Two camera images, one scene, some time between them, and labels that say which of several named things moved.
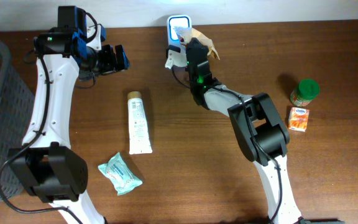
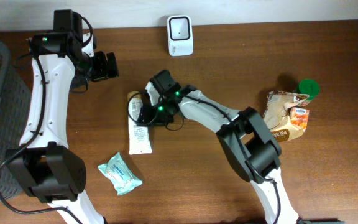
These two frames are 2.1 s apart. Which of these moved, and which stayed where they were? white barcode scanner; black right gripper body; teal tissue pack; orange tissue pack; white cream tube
Moved: black right gripper body
Stayed: teal tissue pack; orange tissue pack; white cream tube; white barcode scanner
